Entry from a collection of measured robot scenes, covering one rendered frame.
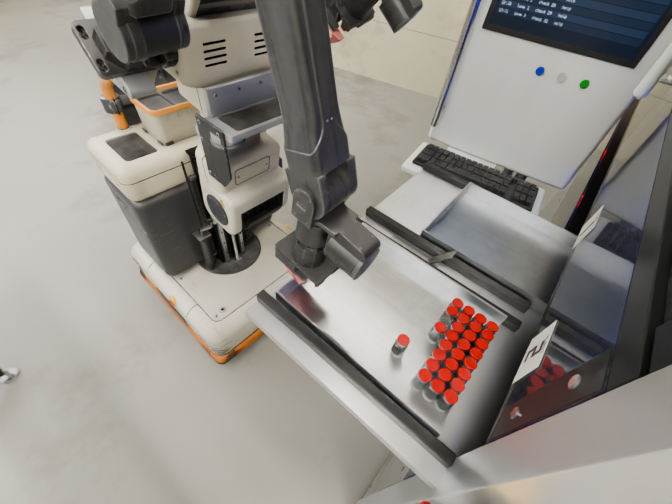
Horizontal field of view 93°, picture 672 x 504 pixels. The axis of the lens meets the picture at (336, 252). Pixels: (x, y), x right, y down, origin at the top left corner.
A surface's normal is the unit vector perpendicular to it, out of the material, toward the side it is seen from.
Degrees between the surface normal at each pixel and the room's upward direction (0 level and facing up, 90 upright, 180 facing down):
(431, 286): 0
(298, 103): 91
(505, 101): 90
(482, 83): 90
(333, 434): 0
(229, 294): 0
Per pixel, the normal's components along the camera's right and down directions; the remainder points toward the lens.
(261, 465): 0.10, -0.65
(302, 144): -0.62, 0.40
